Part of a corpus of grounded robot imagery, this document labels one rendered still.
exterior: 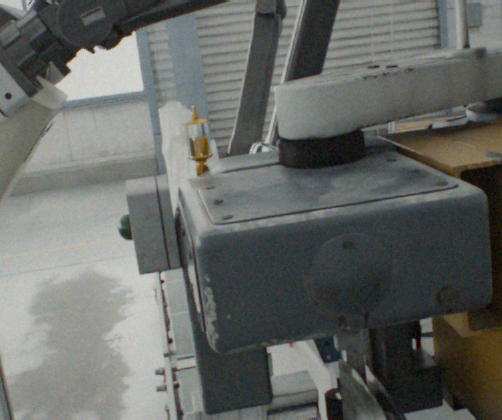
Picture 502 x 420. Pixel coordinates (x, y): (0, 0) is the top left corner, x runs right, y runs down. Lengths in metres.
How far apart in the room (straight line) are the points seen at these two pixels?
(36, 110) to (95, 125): 7.09
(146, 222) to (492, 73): 0.42
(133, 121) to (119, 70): 0.56
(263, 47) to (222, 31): 6.73
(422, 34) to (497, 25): 0.92
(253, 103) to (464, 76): 0.75
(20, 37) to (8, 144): 0.23
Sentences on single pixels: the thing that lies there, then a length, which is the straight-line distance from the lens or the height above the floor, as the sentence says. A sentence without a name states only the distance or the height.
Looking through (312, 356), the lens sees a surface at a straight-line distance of 1.11.
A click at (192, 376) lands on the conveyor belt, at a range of 2.56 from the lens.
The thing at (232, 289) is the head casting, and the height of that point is 1.29.
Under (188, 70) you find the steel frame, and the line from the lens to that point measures 7.90.
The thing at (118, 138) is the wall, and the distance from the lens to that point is 8.39.
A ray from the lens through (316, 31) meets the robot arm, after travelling 1.17.
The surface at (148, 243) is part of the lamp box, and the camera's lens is 0.79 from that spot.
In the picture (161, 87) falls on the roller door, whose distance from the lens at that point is 8.28.
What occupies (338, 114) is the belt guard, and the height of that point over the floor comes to 1.38.
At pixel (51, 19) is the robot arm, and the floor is 1.52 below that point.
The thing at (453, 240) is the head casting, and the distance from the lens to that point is 0.62.
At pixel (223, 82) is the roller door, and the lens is 8.33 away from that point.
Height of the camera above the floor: 1.48
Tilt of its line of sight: 14 degrees down
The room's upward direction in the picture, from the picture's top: 7 degrees counter-clockwise
